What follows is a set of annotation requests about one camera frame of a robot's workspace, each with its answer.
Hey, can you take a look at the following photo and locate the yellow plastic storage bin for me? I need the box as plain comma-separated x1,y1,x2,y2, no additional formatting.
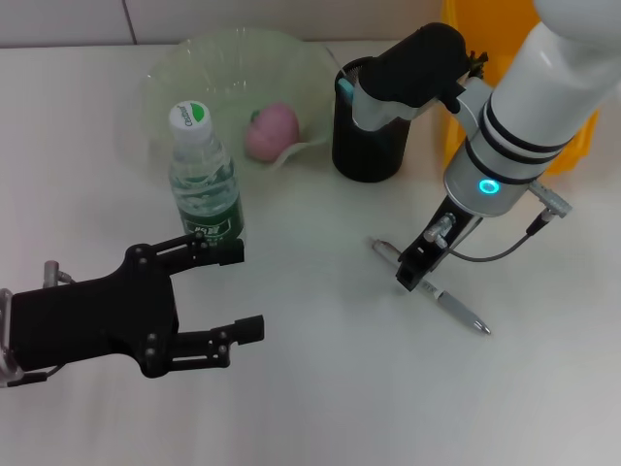
440,0,601,175

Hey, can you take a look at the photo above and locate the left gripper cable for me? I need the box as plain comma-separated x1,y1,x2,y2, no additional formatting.
7,260,79,388

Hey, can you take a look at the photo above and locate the water bottle green label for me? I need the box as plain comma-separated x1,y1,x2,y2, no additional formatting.
168,100,246,249

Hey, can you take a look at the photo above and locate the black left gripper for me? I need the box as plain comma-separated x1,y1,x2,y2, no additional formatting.
9,230,266,379

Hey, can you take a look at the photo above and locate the silver retractable pen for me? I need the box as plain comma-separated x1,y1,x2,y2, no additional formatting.
368,236,493,337

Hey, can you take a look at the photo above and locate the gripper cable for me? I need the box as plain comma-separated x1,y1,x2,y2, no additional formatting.
7,260,79,388
424,179,573,263

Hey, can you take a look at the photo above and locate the black mesh pen holder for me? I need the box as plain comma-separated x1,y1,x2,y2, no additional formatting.
332,56,412,184

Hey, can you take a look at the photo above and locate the clear plastic ruler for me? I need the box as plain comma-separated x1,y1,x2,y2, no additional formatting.
325,47,351,82

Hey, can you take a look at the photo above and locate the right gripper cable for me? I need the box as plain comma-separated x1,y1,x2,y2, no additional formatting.
424,179,573,263

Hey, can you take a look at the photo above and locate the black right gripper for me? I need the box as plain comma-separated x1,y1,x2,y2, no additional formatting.
395,196,484,293

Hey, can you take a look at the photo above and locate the pink peach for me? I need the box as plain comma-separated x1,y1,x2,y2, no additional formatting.
244,101,301,162

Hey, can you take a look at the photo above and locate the green translucent fruit plate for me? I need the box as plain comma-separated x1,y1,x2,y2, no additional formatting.
140,27,339,176

